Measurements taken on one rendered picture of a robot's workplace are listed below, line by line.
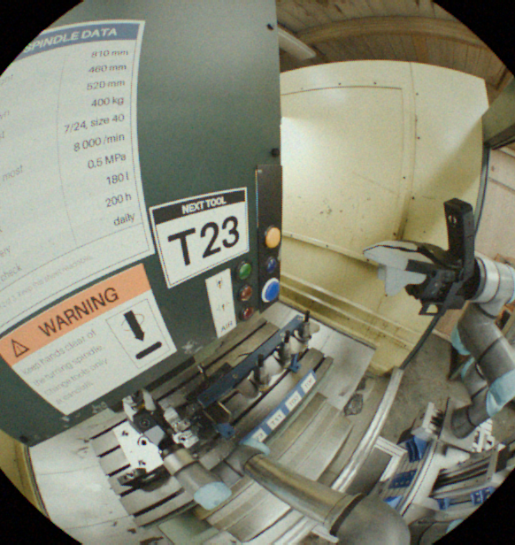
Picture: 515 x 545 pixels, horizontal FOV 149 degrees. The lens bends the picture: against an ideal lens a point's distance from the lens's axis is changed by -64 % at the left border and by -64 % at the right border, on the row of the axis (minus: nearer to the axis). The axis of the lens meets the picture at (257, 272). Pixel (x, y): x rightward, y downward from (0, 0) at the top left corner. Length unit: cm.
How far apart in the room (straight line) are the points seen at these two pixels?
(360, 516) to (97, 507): 117
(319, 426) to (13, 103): 119
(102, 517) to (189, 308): 126
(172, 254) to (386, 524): 43
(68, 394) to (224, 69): 33
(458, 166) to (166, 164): 90
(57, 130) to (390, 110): 94
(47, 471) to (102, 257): 141
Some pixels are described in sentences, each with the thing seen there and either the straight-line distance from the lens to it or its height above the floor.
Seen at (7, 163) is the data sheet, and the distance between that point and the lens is 16.
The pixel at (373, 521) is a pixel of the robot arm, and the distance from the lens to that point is 38.
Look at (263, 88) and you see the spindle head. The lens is 24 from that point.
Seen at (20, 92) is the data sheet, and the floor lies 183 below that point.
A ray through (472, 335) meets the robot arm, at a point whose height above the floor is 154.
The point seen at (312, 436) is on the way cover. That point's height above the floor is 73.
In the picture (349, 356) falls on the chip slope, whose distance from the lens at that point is 122.
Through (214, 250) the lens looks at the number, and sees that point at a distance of 19.
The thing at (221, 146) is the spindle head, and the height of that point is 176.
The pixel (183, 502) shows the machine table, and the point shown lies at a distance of 90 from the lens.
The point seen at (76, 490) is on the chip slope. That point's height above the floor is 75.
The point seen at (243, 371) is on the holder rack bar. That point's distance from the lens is 60.
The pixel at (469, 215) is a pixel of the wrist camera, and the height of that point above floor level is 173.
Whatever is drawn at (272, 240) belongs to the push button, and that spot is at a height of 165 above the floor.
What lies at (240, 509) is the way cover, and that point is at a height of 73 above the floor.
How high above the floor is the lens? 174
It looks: 31 degrees down
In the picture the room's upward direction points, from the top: 1 degrees counter-clockwise
